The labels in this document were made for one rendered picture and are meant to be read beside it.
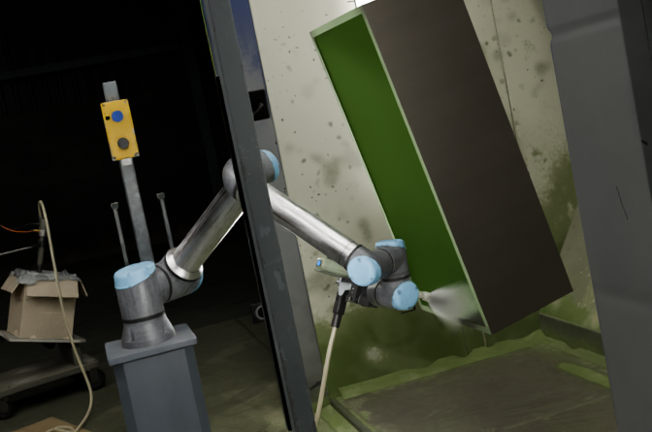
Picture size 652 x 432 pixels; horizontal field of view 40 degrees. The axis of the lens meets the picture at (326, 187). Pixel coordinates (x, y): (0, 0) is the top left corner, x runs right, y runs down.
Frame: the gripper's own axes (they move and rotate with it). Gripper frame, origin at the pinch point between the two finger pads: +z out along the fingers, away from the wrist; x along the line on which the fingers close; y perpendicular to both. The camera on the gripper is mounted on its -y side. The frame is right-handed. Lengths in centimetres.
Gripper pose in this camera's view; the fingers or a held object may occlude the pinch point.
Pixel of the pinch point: (343, 281)
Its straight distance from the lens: 305.4
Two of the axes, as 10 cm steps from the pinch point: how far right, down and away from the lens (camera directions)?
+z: -5.4, 0.1, 8.4
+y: -2.5, 9.5, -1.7
